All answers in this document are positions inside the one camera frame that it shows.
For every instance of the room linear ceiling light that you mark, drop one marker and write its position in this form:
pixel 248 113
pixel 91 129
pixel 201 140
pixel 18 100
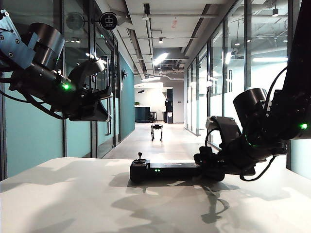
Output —
pixel 269 59

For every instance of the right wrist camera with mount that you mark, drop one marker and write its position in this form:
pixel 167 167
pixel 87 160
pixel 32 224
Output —
pixel 226 131

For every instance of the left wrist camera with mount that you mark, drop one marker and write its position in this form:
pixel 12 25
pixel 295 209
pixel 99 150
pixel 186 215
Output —
pixel 85 70

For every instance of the quadruped robot dog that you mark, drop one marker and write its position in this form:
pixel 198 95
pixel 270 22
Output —
pixel 156 128

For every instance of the black remote control with joysticks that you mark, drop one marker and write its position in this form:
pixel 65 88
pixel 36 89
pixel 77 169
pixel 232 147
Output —
pixel 170 171

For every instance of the dark bar stool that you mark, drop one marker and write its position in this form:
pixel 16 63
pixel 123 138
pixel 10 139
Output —
pixel 153 116

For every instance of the long linear ceiling light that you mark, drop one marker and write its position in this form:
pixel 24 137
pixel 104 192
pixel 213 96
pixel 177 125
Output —
pixel 160 59

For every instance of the white lit door sign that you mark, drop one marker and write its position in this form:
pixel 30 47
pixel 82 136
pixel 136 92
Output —
pixel 209 84

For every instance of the round black hanging sign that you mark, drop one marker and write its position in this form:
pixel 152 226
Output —
pixel 108 21

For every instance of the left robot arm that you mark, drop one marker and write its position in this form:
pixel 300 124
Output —
pixel 36 65

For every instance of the black room pendant spotlight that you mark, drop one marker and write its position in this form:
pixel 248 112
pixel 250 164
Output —
pixel 275 12

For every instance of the dark bar counter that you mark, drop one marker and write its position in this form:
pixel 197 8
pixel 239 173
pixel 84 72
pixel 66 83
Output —
pixel 142 115

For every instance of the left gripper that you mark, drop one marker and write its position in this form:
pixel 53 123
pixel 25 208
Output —
pixel 83 109

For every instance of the red ceiling label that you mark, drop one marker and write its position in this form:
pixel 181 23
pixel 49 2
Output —
pixel 174 24

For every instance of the short linear ceiling light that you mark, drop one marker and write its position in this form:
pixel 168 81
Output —
pixel 150 79

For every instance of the white ceiling smoke detector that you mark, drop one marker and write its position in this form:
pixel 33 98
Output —
pixel 145 17

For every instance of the small green plant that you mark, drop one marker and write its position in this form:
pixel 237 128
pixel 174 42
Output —
pixel 137 104

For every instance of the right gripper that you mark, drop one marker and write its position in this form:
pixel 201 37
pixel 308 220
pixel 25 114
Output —
pixel 236 160

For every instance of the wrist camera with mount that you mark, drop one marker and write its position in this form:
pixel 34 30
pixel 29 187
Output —
pixel 85 70
pixel 226 131

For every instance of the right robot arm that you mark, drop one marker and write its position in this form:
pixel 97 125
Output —
pixel 291 109

